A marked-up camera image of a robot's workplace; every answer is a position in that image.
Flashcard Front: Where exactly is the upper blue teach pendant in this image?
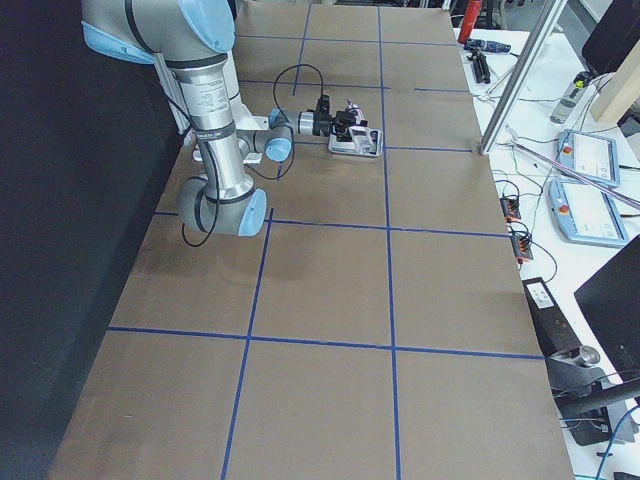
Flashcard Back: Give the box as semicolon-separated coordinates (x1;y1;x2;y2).
558;129;621;188

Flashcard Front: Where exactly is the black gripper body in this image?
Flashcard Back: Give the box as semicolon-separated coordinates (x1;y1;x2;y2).
312;111;335;137

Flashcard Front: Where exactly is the silver digital kitchen scale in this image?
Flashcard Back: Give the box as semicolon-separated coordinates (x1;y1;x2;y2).
328;126;384;157

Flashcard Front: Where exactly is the blue teach pendant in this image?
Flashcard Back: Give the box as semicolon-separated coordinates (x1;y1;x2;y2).
558;129;621;188
548;179;630;248

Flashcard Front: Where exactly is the black monitor with stand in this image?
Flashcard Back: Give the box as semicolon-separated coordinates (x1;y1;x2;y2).
546;238;639;446

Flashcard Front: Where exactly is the orange black connector strip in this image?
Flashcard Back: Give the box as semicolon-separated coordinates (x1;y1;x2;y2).
499;195;533;265

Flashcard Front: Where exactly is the black box with label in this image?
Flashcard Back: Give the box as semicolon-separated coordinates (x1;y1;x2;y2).
522;277;581;357

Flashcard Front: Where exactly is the aluminium frame post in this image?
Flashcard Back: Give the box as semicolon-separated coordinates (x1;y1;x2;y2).
478;0;567;155

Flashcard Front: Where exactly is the clear water bottle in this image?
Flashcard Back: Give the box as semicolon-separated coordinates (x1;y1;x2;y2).
549;71;594;125

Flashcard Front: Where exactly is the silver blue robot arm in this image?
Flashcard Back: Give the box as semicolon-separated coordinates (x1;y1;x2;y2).
82;1;383;237

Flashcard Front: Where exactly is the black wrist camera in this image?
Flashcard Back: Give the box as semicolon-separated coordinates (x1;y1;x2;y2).
315;94;330;115

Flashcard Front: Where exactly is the black folded tripod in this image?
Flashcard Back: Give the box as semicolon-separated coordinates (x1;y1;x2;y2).
468;47;491;84

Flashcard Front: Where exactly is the pink handled grabber stick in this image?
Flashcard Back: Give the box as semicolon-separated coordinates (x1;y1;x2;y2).
510;131;639;210

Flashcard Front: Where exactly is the lower blue teach pendant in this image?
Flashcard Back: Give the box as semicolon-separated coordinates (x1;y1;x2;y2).
548;179;630;248

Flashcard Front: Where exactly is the clear glass sauce bottle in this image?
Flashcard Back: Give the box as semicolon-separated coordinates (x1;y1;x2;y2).
347;99;376;156

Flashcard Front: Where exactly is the red metal bottle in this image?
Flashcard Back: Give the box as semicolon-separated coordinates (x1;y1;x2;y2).
457;0;482;44

